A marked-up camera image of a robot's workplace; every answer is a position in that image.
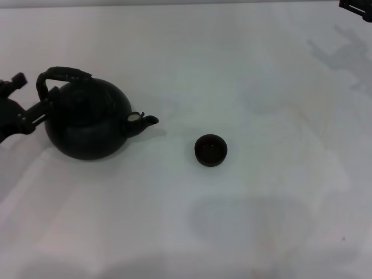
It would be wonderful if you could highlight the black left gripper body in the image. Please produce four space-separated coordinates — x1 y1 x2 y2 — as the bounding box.
0 99 30 144

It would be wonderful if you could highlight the black round teapot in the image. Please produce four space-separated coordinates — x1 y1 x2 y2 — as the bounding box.
36 66 160 160

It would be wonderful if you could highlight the small dark teacup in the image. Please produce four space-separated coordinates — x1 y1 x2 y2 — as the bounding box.
194 133 228 168

